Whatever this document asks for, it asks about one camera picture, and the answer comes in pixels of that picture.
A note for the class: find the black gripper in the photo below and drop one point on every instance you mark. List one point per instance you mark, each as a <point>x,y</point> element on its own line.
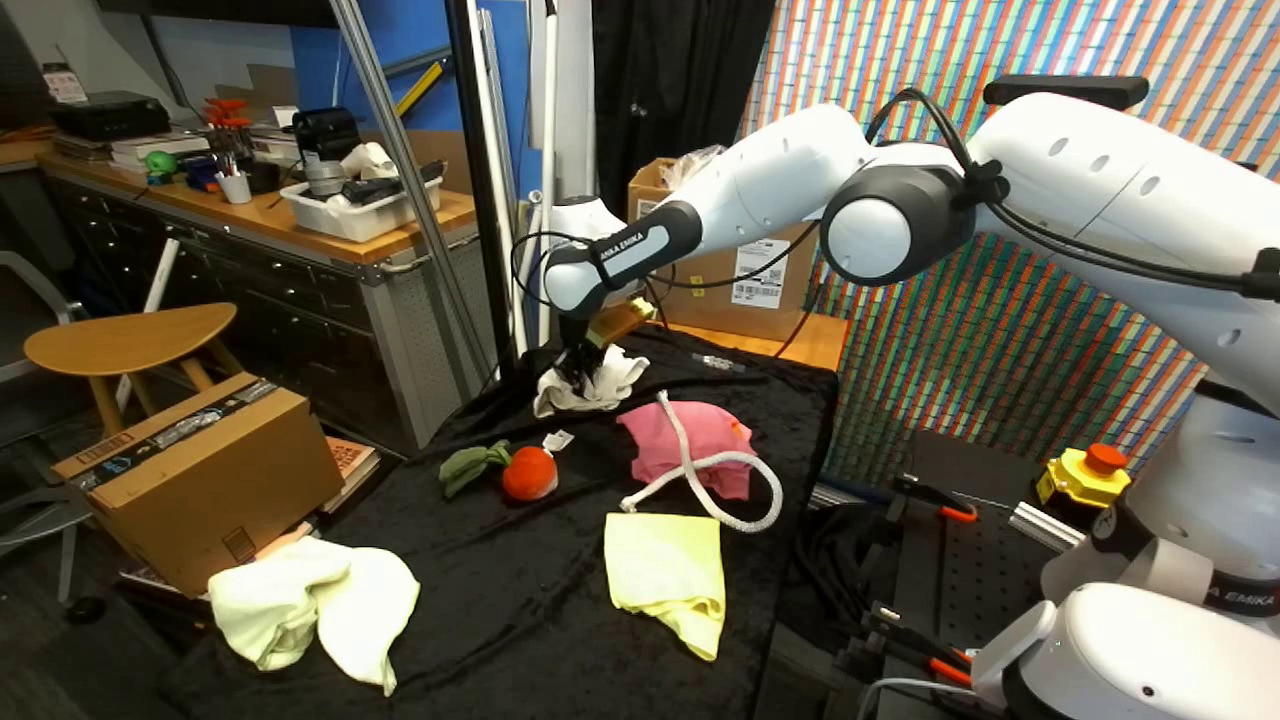
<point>585,340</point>

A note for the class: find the white cloth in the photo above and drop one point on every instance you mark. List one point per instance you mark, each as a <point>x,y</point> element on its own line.
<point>619,386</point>

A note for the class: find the pale green cloth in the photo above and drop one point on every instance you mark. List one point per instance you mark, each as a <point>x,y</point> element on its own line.
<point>292,602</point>

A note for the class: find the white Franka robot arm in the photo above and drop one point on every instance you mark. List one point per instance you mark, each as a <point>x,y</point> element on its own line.
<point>1135,200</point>

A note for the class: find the small white paper scrap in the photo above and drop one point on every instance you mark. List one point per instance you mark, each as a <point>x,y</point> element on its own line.
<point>556,441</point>

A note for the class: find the pink cloth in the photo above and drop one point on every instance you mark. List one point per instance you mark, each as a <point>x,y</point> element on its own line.
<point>642,444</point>

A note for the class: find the red plush toy green leaves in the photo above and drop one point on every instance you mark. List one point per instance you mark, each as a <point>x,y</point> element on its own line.
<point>530,475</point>

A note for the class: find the labelled cardboard box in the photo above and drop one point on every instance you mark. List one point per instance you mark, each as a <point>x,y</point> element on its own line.
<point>727,301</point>

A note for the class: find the yellow cloth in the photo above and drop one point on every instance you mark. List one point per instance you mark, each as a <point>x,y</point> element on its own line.
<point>663,565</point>

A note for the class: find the wooden side table top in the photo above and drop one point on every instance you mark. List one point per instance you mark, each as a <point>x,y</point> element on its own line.
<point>803,346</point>

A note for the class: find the black table cloth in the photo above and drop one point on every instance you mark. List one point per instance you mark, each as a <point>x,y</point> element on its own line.
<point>504,613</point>

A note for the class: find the clear plastic bag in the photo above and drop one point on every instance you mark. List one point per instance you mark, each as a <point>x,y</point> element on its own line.
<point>695,167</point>

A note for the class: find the black stand pole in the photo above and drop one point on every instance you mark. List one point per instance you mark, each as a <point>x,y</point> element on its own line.
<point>480,160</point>

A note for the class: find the silver tripod pole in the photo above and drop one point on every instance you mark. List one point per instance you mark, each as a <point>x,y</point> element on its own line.
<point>400,160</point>

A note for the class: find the white plastic bin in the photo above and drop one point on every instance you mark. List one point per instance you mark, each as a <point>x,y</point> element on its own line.
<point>344,216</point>

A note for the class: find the wood topped workbench cabinet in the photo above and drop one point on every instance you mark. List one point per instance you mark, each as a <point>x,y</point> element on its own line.
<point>292,304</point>

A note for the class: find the black curtain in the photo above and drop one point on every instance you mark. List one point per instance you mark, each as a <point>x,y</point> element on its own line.
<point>664,80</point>

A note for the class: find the black benchtop device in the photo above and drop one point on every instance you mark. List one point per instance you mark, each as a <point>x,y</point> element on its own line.
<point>324,134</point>

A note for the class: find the cardboard box black tape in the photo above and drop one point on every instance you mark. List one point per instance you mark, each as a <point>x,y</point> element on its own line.
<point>201,493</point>

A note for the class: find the iridescent backdrop sheet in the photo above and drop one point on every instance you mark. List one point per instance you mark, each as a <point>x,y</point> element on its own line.
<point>866,54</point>

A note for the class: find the wooden stool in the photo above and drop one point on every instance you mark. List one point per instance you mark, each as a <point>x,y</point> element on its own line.
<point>125,340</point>

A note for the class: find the aluminium extrusion bar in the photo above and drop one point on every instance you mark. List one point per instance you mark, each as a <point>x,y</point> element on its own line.
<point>1046,527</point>

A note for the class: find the yellow red emergency stop button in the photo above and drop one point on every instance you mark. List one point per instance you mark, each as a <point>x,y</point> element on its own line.
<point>1081,476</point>

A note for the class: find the black equipment case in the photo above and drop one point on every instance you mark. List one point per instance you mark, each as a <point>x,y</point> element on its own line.
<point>112,117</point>

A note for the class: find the tan wrist mount piece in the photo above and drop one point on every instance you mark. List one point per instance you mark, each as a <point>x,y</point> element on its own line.
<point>642,310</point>

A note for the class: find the blue wall panel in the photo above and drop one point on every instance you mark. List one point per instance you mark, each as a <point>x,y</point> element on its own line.
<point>332,67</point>

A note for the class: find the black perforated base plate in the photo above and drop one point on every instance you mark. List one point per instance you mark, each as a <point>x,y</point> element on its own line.
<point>963,573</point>

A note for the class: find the black bar camera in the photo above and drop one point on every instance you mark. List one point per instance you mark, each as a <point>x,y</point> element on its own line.
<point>1064,90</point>

